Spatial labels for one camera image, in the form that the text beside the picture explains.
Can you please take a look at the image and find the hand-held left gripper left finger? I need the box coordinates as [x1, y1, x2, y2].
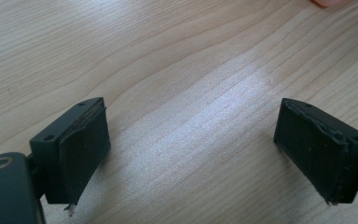
[29, 96, 112, 217]

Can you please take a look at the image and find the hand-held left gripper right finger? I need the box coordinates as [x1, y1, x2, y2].
[273, 97, 358, 206]

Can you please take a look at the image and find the orange object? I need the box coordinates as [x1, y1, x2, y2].
[310, 0, 343, 8]

